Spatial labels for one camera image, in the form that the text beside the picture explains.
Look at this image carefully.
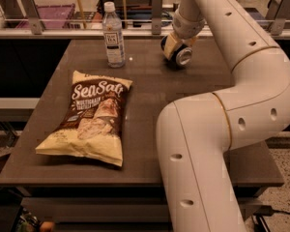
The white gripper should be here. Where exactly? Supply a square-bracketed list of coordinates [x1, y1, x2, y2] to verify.
[163, 8, 205, 60]

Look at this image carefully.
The blue pepsi can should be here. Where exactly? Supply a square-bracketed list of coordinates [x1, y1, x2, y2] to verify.
[160, 37, 192, 67]

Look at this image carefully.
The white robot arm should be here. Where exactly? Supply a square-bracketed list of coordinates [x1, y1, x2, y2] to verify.
[156, 0, 290, 232]

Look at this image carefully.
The grey table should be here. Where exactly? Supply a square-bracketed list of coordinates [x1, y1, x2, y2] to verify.
[0, 38, 284, 232]

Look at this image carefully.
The clear tea bottle white cap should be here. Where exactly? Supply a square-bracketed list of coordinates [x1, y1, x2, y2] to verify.
[102, 2, 125, 68]

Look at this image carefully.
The sea salt chips bag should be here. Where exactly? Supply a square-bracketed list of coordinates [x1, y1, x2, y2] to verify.
[36, 71, 132, 166]

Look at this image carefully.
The purple plastic crate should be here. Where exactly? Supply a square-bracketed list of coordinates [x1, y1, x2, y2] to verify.
[15, 3, 77, 30]

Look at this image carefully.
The metal railing post middle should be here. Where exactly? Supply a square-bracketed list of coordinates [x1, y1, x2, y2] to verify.
[152, 0, 162, 35]

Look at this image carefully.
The metal railing post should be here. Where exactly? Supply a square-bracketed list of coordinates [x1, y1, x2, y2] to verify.
[152, 0, 162, 35]
[21, 0, 44, 35]
[270, 0, 290, 36]

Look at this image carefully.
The metal railing post right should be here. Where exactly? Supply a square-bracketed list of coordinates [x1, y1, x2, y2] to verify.
[270, 0, 290, 36]

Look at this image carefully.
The metal railing post left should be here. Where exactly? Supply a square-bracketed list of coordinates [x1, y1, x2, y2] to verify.
[21, 0, 44, 35]

